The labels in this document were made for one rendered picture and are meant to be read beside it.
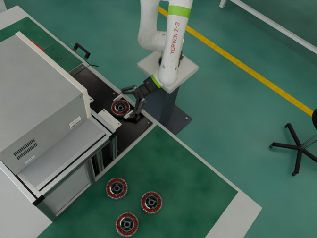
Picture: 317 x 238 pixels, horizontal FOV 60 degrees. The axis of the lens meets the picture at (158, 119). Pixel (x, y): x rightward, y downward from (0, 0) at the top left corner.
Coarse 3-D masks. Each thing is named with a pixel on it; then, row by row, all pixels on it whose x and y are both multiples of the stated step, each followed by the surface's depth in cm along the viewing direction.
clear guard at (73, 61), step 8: (48, 48) 151; (56, 48) 151; (64, 48) 152; (72, 48) 155; (56, 56) 149; (64, 56) 149; (72, 56) 150; (80, 56) 151; (64, 64) 146; (72, 64) 147; (80, 64) 148; (88, 64) 148; (96, 64) 156; (72, 72) 144
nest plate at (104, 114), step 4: (100, 112) 167; (104, 112) 167; (100, 116) 166; (104, 116) 166; (108, 116) 166; (112, 116) 166; (108, 120) 165; (112, 120) 165; (116, 120) 165; (112, 124) 164; (116, 124) 164; (120, 124) 164; (116, 128) 163
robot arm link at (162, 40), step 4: (160, 32) 175; (164, 32) 175; (160, 36) 173; (164, 36) 173; (160, 40) 173; (164, 40) 173; (160, 44) 174; (164, 44) 173; (160, 48) 176; (180, 52) 182
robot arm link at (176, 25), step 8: (168, 16) 143; (176, 16) 139; (168, 24) 143; (176, 24) 141; (184, 24) 142; (168, 32) 144; (176, 32) 142; (184, 32) 146; (168, 40) 144; (176, 40) 143; (168, 48) 145; (176, 48) 145; (168, 56) 146; (176, 56) 146; (168, 64) 146; (176, 64) 148; (160, 72) 149; (168, 72) 147; (176, 72) 149; (160, 80) 150; (168, 80) 148
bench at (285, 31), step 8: (224, 0) 346; (232, 0) 339; (248, 8) 331; (256, 16) 330; (264, 16) 327; (272, 24) 323; (288, 32) 317; (296, 40) 316; (304, 40) 313; (312, 48) 309
